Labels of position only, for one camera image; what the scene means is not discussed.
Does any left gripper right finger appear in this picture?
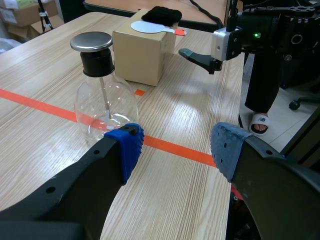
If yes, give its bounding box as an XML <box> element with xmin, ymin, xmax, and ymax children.
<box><xmin>210</xmin><ymin>121</ymin><xmax>320</xmax><ymax>240</ymax></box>

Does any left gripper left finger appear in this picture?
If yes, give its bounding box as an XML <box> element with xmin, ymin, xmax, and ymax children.
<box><xmin>0</xmin><ymin>123</ymin><xmax>145</xmax><ymax>240</ymax></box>

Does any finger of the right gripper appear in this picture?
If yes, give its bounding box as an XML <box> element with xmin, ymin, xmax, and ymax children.
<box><xmin>178</xmin><ymin>48</ymin><xmax>224</xmax><ymax>75</ymax></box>

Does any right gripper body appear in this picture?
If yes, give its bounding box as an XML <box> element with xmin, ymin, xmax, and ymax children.
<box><xmin>236</xmin><ymin>4</ymin><xmax>320</xmax><ymax>56</ymax></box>

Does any person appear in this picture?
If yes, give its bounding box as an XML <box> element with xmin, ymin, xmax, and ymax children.
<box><xmin>244</xmin><ymin>51</ymin><xmax>286</xmax><ymax>136</ymax></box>

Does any brown cardboard box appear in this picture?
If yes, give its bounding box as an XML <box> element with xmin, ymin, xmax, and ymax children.
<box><xmin>111</xmin><ymin>8</ymin><xmax>179</xmax><ymax>87</ymax></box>

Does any black fur patch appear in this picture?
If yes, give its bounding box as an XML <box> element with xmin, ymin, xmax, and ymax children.
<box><xmin>141</xmin><ymin>6</ymin><xmax>183</xmax><ymax>27</ymax></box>

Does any black chair base with castor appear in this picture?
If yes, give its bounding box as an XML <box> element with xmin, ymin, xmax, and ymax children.
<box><xmin>288</xmin><ymin>96</ymin><xmax>320</xmax><ymax>111</ymax></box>

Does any wooden desk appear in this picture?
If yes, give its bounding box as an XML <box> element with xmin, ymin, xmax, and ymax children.
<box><xmin>82</xmin><ymin>0</ymin><xmax>231</xmax><ymax>26</ymax></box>

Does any clear glass flask black stopper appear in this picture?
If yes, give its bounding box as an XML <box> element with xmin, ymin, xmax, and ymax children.
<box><xmin>69</xmin><ymin>31</ymin><xmax>140</xmax><ymax>148</ymax></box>

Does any black tripod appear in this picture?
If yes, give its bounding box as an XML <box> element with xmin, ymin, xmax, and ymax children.
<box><xmin>36</xmin><ymin>0</ymin><xmax>54</xmax><ymax>35</ymax></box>

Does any large cardboard box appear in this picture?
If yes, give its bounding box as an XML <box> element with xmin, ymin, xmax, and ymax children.
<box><xmin>0</xmin><ymin>0</ymin><xmax>59</xmax><ymax>28</ymax></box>

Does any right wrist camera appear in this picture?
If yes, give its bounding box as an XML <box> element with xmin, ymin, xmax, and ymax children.
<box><xmin>211</xmin><ymin>26</ymin><xmax>244</xmax><ymax>62</ymax></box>

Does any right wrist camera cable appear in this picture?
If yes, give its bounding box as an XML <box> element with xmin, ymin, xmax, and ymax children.
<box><xmin>226</xmin><ymin>0</ymin><xmax>239</xmax><ymax>33</ymax></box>

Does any black cable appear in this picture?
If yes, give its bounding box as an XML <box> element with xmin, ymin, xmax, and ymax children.
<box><xmin>189</xmin><ymin>0</ymin><xmax>224</xmax><ymax>29</ymax></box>

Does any grey metal plate orange handle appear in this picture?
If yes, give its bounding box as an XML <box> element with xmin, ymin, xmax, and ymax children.
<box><xmin>130</xmin><ymin>20</ymin><xmax>188</xmax><ymax>37</ymax></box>

